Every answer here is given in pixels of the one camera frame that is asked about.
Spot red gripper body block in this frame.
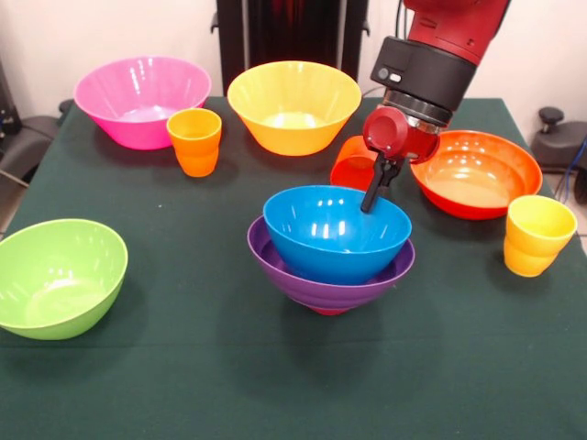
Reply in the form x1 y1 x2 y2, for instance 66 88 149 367
361 105 442 165

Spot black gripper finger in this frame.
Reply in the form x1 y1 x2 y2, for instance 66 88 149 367
360 151 391 215
383 158 404 189

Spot red-orange cup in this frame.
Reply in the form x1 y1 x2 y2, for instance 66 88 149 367
329 134 380 193

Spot blue bowl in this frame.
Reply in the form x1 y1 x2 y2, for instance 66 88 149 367
262 184 414 286

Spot purple bowl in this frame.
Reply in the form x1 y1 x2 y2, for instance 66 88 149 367
246 214 416 312

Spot shallow red-orange bowl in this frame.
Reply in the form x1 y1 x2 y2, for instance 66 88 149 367
409 129 544 222

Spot large yellow-orange bowl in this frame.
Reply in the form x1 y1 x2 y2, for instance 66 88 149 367
226 60 362 158

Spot yellow cup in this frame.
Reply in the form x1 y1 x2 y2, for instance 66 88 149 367
503 194 579 279

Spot orange cup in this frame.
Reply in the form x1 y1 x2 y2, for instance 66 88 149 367
165 107 224 179

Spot dark green tablecloth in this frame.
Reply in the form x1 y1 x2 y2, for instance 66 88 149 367
0 95 587 440

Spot large pink bowl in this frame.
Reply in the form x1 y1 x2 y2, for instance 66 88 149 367
72 56 213 151

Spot green bowl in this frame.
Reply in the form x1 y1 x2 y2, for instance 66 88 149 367
0 218 129 342

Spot black device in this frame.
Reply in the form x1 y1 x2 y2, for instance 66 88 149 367
0 59 20 137

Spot black hanging cables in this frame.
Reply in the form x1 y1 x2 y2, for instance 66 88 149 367
394 0 416 45

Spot blue cable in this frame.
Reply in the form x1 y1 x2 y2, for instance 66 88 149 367
561 137 587 203

